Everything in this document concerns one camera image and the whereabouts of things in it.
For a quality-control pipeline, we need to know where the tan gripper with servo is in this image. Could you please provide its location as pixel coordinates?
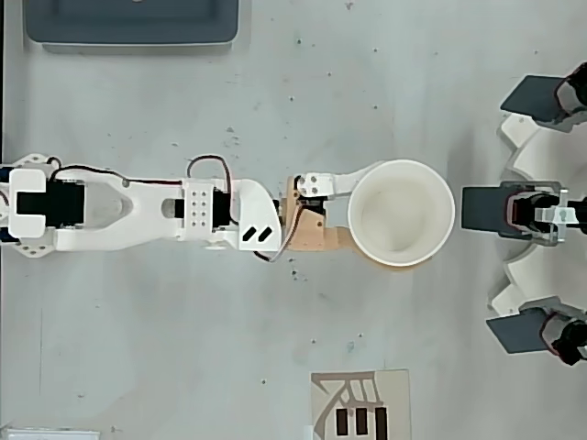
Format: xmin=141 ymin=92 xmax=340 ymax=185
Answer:
xmin=279 ymin=165 xmax=428 ymax=272

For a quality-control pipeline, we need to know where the printed paper mat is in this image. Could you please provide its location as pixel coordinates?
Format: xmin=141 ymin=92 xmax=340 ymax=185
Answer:
xmin=310 ymin=368 xmax=413 ymax=440

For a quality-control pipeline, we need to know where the dark grey paddle plate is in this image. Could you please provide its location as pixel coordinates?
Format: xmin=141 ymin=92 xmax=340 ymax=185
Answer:
xmin=499 ymin=74 xmax=568 ymax=125
xmin=460 ymin=184 xmax=513 ymax=235
xmin=485 ymin=307 xmax=549 ymax=356

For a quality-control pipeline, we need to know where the white gear-shaped fixture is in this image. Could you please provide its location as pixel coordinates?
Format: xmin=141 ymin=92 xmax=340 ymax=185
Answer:
xmin=486 ymin=113 xmax=587 ymax=322

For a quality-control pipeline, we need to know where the black servo motor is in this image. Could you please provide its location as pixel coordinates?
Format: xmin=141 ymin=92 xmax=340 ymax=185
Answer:
xmin=553 ymin=61 xmax=587 ymax=134
xmin=537 ymin=297 xmax=587 ymax=368

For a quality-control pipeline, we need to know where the grey plastic tray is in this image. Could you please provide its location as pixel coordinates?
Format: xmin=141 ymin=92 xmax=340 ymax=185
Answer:
xmin=22 ymin=0 xmax=240 ymax=54

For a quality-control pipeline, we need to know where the white flat object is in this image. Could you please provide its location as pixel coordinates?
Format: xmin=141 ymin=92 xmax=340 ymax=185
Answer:
xmin=2 ymin=427 xmax=101 ymax=440

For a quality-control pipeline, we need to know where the red white gripper cable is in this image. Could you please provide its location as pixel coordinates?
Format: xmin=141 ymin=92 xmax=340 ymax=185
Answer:
xmin=253 ymin=197 xmax=307 ymax=265

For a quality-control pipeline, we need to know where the red black looped wrist cable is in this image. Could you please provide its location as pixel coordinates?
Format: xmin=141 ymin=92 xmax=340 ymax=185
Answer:
xmin=185 ymin=155 xmax=236 ymax=226

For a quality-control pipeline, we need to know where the red black arm cable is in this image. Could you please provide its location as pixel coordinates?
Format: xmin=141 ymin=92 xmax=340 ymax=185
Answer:
xmin=47 ymin=157 xmax=185 ymax=187

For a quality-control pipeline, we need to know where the black servo with metal bracket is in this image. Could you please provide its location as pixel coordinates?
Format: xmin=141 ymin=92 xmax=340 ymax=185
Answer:
xmin=499 ymin=180 xmax=587 ymax=247

